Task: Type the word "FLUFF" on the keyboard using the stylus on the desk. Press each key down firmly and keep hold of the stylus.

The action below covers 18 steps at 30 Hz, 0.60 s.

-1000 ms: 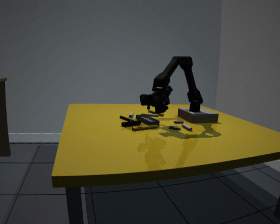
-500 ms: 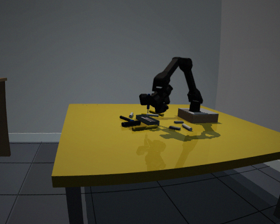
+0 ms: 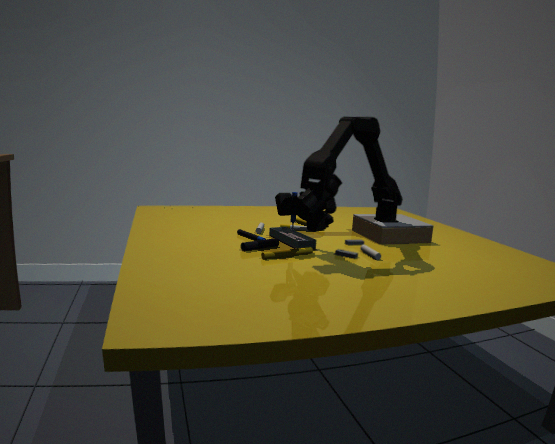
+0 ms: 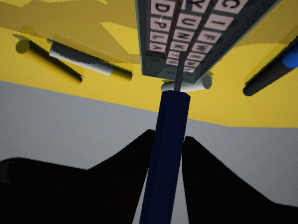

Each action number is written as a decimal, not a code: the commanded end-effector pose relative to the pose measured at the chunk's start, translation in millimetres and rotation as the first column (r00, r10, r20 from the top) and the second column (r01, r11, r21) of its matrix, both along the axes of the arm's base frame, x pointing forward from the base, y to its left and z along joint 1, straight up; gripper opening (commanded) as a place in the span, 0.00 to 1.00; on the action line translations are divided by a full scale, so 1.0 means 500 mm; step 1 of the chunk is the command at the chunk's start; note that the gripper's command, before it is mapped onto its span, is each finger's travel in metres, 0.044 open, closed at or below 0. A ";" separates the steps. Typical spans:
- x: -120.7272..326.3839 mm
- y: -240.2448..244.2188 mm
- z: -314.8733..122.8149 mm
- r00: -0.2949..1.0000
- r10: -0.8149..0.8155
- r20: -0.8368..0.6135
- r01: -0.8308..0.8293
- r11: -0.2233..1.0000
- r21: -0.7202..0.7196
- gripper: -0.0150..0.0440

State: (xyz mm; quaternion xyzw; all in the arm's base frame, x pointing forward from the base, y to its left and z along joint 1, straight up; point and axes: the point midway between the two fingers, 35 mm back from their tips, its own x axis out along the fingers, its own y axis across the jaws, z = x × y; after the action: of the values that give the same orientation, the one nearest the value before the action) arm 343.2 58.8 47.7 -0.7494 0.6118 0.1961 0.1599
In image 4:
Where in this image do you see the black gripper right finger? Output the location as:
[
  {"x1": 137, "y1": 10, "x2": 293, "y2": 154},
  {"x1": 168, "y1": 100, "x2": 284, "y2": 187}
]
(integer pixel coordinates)
[{"x1": 182, "y1": 136, "x2": 298, "y2": 224}]

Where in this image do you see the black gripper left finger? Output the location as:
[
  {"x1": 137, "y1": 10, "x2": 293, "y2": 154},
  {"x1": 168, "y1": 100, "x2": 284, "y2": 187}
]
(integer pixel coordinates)
[{"x1": 0, "y1": 129, "x2": 155, "y2": 224}]

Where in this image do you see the dark keyboard with keys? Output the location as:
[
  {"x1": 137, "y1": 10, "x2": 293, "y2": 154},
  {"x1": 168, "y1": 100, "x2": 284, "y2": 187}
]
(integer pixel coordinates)
[{"x1": 134, "y1": 0, "x2": 284, "y2": 85}]

